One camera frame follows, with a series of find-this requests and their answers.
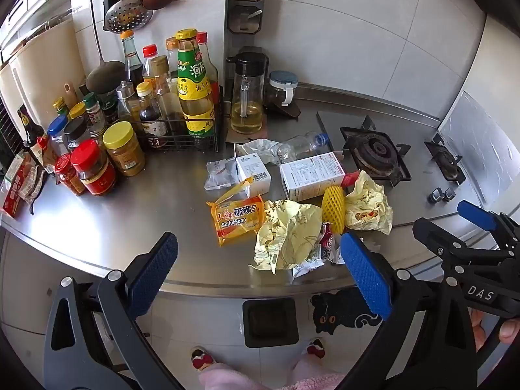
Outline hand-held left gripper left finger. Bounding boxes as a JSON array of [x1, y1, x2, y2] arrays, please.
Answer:
[[43, 231, 180, 390]]

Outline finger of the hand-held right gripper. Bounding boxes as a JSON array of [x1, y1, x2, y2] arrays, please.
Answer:
[[457, 200, 520, 248], [412, 217, 520, 269]]

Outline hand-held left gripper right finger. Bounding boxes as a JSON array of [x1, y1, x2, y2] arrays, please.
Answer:
[[340, 231, 478, 390]]

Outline yellow paper wrapper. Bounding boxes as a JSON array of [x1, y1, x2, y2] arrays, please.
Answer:
[[344, 171, 394, 235], [254, 200, 324, 274]]

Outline yellow foam fruit net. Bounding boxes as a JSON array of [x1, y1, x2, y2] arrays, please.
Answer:
[[322, 185, 346, 233]]

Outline square trash bin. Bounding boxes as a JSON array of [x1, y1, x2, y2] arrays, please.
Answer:
[[242, 298, 300, 348]]

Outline small white box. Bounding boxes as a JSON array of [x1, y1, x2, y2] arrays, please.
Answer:
[[234, 148, 272, 195]]

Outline person's right hand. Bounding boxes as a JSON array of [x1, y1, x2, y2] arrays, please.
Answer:
[[470, 309, 520, 352]]

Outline black cat floor mat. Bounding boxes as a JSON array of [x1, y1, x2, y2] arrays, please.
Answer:
[[310, 290, 383, 336]]

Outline red snack wrapper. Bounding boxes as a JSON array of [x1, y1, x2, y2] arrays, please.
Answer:
[[318, 223, 343, 261]]

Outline white snack wrapper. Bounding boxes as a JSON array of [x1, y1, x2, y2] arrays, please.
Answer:
[[292, 257, 326, 280]]

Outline small gas burner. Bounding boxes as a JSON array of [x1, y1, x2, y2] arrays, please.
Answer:
[[424, 133, 466, 186]]

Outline aluminium foil splash guard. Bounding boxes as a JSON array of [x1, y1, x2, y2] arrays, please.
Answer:
[[438, 90, 520, 213]]

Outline slipper with red bow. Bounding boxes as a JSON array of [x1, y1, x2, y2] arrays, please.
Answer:
[[190, 346, 215, 371], [306, 338, 326, 359]]

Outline yellow soap packet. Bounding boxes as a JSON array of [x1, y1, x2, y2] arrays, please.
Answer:
[[206, 180, 267, 248]]

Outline large gas burner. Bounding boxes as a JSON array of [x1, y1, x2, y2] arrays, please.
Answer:
[[340, 115, 412, 188]]

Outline large white carton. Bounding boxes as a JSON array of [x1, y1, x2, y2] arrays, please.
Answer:
[[280, 151, 346, 202]]

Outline large red lid jar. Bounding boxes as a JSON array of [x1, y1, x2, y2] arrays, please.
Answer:
[[71, 139, 119, 195]]

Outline clear plastic wrapper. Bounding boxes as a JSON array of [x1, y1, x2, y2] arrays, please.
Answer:
[[204, 158, 240, 191]]

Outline large yellow lid jar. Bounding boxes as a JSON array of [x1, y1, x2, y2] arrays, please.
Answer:
[[102, 121, 146, 177]]

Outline red lid chili jar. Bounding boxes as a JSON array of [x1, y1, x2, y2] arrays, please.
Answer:
[[54, 154, 87, 196]]

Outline pink fleece clothing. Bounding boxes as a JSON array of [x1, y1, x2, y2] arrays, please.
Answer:
[[198, 355, 347, 390]]

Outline clear plastic bottle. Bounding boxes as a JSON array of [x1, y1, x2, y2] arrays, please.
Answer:
[[277, 132, 329, 165]]

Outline patterned cloth pouch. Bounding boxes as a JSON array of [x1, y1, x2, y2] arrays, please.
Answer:
[[16, 164, 46, 215]]

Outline yellow cap dark sauce bottle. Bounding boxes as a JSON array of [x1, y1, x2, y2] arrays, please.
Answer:
[[136, 82, 168, 149]]

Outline black lid jar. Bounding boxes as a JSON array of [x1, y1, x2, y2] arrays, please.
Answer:
[[63, 117, 91, 151]]

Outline crumpled white plastic bag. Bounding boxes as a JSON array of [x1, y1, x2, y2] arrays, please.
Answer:
[[245, 138, 282, 164]]

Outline red food packet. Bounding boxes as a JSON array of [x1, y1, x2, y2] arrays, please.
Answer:
[[0, 151, 30, 217]]

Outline blue lid jar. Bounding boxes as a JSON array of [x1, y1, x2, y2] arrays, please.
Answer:
[[47, 115, 70, 156]]

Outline green cap spice jar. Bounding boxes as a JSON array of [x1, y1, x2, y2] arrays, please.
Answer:
[[83, 92, 107, 139]]

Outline steel cap glass bottle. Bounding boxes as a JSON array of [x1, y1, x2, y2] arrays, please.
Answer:
[[116, 81, 141, 123]]

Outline gold cap bottle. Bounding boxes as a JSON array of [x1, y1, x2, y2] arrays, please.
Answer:
[[150, 55, 182, 131]]

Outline large yellow label bottle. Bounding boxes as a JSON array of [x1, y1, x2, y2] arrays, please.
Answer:
[[175, 28, 216, 137]]

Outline black sauce bottle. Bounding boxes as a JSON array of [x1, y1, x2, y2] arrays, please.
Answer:
[[16, 105, 46, 148]]

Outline glass oil dispenser black lid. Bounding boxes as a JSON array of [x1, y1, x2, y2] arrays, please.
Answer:
[[226, 51, 269, 135]]

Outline hanging kitchen utensils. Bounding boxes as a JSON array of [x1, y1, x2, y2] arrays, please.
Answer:
[[84, 0, 127, 95]]

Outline glass jar grey lid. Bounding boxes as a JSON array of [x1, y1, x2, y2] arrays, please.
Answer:
[[266, 71, 300, 109]]

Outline red cap bottle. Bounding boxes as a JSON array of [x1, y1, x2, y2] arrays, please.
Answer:
[[196, 31, 219, 91], [142, 44, 159, 83]]

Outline dark soy sauce bottle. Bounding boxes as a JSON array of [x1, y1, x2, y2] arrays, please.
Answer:
[[121, 30, 144, 87]]

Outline orange cap bottle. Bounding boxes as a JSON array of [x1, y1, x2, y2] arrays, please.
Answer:
[[165, 37, 180, 74]]

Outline pale cutting board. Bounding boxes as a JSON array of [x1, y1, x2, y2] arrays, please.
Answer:
[[0, 19, 87, 131]]

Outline slotted steel skimmer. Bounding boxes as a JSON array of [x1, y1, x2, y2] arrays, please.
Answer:
[[103, 0, 154, 34]]

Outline black wire rack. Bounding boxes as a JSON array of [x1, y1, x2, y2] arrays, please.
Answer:
[[133, 84, 223, 153]]

